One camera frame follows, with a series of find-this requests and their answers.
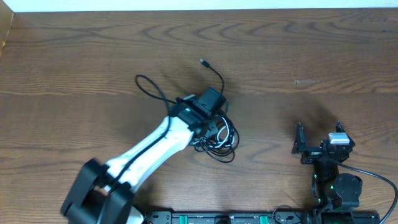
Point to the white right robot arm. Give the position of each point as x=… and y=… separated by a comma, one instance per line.
x=337, y=193

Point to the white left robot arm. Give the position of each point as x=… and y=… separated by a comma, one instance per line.
x=104, y=193

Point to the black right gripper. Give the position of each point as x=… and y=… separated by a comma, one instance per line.
x=300, y=147

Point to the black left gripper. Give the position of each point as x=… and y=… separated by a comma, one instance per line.
x=214, y=127

